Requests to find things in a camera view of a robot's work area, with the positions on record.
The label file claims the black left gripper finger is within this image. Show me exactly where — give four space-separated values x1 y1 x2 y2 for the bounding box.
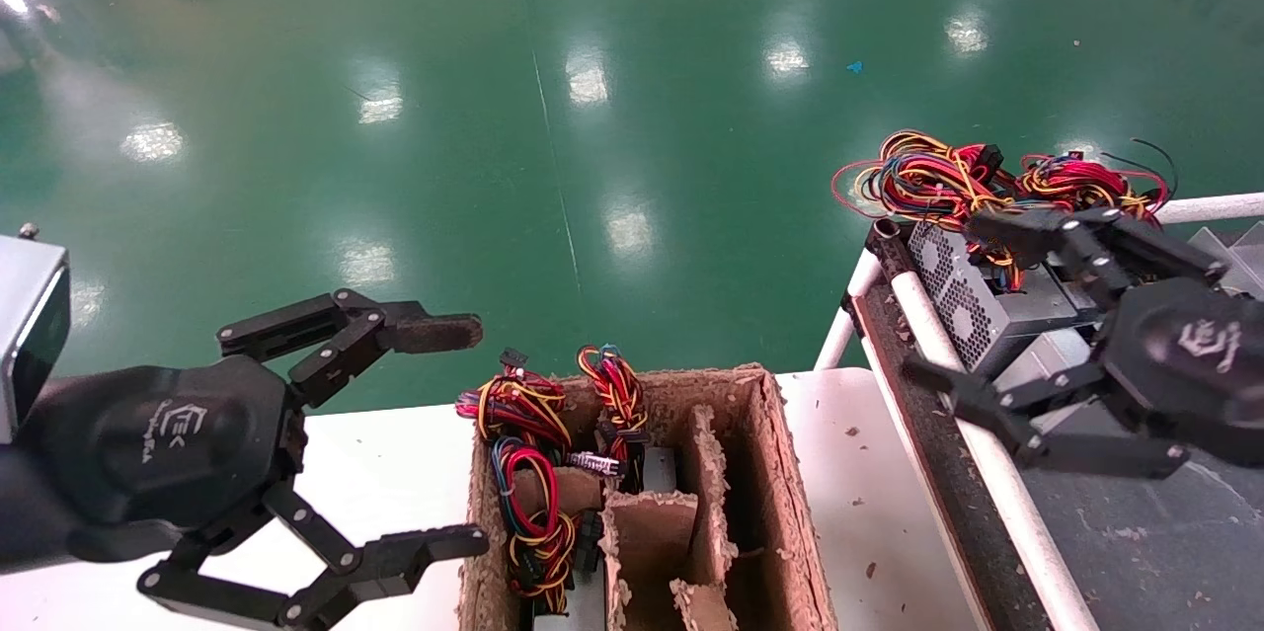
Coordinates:
217 288 485 410
136 483 490 631

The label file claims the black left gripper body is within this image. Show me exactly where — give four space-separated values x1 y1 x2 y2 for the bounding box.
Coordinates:
20 359 307 563

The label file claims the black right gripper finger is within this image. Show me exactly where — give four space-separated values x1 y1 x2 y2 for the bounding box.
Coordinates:
966 206 1230 311
902 355 1191 481

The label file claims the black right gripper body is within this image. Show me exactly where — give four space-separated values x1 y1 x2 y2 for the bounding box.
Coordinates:
1099 277 1264 469

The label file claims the grey metal power supply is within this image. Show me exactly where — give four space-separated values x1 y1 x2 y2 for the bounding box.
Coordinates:
640 446 678 496
992 325 1122 410
533 562 608 631

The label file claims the perforated silver power supply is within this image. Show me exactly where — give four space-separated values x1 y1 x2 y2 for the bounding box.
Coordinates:
907 219 1102 377

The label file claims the clear plastic divider tray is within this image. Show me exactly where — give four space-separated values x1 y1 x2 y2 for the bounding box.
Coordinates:
1190 221 1264 301

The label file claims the cardboard divider insert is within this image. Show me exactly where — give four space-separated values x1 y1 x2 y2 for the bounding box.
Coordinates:
600 404 751 631

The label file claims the brown cardboard box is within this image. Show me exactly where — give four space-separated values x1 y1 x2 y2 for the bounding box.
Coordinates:
456 362 840 631

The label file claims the red yellow cable bundle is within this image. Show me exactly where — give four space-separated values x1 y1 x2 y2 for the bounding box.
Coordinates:
831 129 1028 291
578 345 650 494
1017 150 1171 227
491 438 603 617
454 348 574 459

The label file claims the thin black wire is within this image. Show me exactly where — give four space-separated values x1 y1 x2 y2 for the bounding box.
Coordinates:
1101 137 1181 202

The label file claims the white pipe rack frame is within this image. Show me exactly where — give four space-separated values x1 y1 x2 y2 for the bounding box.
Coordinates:
815 192 1264 631

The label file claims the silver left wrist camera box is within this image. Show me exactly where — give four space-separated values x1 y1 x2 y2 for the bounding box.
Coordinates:
0 236 72 444

